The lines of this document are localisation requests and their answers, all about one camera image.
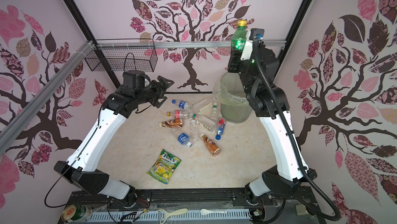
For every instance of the green drink can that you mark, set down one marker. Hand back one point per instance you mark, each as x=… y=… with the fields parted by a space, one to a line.
x=76 y=213

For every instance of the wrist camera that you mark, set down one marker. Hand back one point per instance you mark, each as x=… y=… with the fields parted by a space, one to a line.
x=248 y=48
x=136 y=80

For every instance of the white plastic spoon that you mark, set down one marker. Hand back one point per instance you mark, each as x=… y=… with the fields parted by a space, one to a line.
x=206 y=212

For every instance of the green soda bottle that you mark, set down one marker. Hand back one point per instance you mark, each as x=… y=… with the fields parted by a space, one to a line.
x=239 y=38

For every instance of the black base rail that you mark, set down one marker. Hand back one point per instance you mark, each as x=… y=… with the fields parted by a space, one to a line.
x=237 y=197

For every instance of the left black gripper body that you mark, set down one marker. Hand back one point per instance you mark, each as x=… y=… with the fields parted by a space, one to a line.
x=154 y=91

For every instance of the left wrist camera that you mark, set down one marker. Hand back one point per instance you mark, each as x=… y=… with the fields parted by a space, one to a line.
x=136 y=80

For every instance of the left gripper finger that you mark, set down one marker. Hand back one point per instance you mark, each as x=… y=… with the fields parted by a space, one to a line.
x=165 y=83
x=159 y=101

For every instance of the black wire wall basket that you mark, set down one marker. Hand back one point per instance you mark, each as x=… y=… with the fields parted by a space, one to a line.
x=123 y=55

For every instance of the clear ribbed water bottle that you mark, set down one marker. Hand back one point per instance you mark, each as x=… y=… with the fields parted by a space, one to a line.
x=195 y=133

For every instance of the white slotted cable duct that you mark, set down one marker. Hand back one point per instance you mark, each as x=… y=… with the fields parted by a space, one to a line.
x=138 y=217

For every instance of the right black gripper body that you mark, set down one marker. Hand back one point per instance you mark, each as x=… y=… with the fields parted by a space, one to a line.
x=235 y=65

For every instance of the large clear square bottle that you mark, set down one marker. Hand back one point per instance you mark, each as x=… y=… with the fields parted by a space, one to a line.
x=203 y=121

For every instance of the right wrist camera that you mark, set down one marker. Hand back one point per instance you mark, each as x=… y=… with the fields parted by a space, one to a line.
x=248 y=48

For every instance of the Fox's candy bag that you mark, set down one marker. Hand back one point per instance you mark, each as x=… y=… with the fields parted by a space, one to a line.
x=164 y=167

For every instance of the brown tea bottle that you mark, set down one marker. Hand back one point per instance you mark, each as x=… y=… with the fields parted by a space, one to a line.
x=210 y=145

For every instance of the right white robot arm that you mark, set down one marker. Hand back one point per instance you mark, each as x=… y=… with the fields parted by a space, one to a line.
x=254 y=66

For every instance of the Pocari Sweat bottle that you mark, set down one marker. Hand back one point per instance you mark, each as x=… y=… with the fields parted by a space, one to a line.
x=184 y=139

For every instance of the clear capless bottle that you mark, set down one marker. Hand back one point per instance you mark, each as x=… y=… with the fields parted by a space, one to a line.
x=204 y=104

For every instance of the green lined trash bin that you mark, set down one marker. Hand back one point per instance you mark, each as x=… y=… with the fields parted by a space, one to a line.
x=229 y=92

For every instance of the cream plastic peeler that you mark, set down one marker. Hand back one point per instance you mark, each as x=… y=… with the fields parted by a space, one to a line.
x=164 y=215

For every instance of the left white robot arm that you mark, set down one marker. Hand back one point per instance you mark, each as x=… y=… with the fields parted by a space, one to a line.
x=80 y=169

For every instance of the red label clear bottle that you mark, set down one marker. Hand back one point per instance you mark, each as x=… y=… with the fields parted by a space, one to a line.
x=179 y=114

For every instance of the green label small bottle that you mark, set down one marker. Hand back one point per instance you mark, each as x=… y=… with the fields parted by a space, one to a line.
x=214 y=112

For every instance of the brown Nescafe coffee bottle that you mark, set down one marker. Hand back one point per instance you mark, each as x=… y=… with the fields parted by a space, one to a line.
x=174 y=123

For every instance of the blue cap Fiji bottle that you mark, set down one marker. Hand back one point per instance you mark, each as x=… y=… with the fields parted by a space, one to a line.
x=220 y=128

